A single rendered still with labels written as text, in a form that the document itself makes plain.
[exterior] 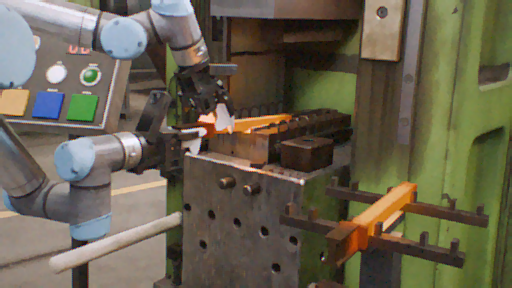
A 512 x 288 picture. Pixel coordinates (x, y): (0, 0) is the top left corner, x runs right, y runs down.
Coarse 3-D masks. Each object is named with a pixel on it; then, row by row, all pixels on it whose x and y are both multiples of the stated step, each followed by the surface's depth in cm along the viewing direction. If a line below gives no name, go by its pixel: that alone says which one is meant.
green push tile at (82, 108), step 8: (72, 96) 163; (80, 96) 163; (88, 96) 163; (96, 96) 162; (72, 104) 163; (80, 104) 162; (88, 104) 162; (96, 104) 162; (72, 112) 162; (80, 112) 162; (88, 112) 161; (72, 120) 162; (80, 120) 161; (88, 120) 160
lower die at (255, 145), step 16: (288, 112) 178; (336, 112) 180; (256, 128) 149; (272, 128) 152; (304, 128) 158; (320, 128) 164; (224, 144) 154; (240, 144) 151; (256, 144) 148; (272, 144) 147; (272, 160) 148
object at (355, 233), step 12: (396, 192) 115; (408, 192) 116; (384, 204) 108; (396, 204) 110; (360, 216) 101; (372, 216) 101; (384, 216) 105; (336, 228) 92; (348, 228) 92; (360, 228) 94; (372, 228) 99; (336, 240) 87; (348, 240) 92; (360, 240) 94; (336, 252) 88; (348, 252) 92; (336, 264) 88
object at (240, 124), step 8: (240, 120) 147; (248, 120) 148; (256, 120) 150; (264, 120) 153; (272, 120) 156; (176, 128) 129; (184, 128) 130; (192, 128) 132; (208, 128) 136; (224, 128) 141; (240, 128) 146; (248, 128) 148; (208, 136) 136
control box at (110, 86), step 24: (48, 48) 170; (72, 48) 169; (48, 72) 168; (72, 72) 167; (120, 72) 167; (0, 96) 168; (120, 96) 168; (24, 120) 164; (48, 120) 163; (96, 120) 161
